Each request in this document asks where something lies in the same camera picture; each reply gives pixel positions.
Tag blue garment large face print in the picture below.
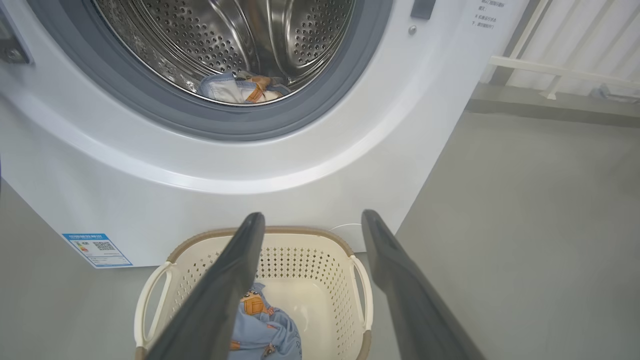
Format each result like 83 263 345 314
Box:
196 71 292 105

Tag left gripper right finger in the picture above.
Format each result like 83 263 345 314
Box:
361 209 486 360

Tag black text notice sticker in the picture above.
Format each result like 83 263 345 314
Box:
470 0 501 31

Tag grey metal bracket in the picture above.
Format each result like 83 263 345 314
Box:
589 82 640 104

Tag white metal railing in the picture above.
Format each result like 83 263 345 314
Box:
487 0 640 101

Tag metal door hinge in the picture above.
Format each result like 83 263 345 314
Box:
0 7 32 65

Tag stainless steel washing machine drum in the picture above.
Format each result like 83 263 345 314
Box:
92 0 357 106

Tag blue small-cartoon print garment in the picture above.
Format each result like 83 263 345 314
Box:
229 282 303 360

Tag white front-load washing machine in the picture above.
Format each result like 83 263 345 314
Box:
0 0 531 268

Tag round white filter cover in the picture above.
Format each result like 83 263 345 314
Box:
327 223 368 253

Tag blue energy label sticker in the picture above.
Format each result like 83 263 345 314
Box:
62 233 134 269

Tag cream perforated laundry basket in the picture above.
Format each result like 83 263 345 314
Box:
133 226 374 360

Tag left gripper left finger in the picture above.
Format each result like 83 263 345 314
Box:
145 212 266 360

